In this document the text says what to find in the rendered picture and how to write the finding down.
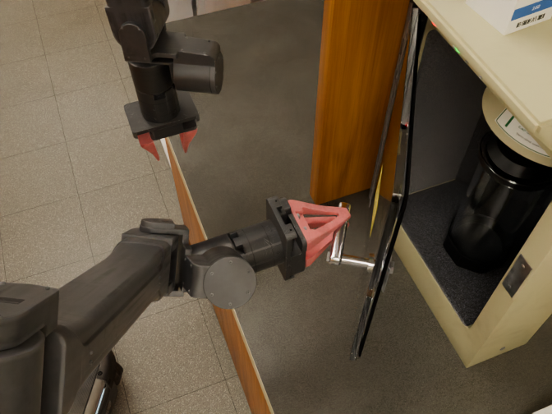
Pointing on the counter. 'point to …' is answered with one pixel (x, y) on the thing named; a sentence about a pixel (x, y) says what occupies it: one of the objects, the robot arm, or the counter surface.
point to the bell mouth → (512, 130)
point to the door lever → (336, 257)
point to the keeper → (517, 275)
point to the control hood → (503, 60)
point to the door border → (391, 98)
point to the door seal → (403, 197)
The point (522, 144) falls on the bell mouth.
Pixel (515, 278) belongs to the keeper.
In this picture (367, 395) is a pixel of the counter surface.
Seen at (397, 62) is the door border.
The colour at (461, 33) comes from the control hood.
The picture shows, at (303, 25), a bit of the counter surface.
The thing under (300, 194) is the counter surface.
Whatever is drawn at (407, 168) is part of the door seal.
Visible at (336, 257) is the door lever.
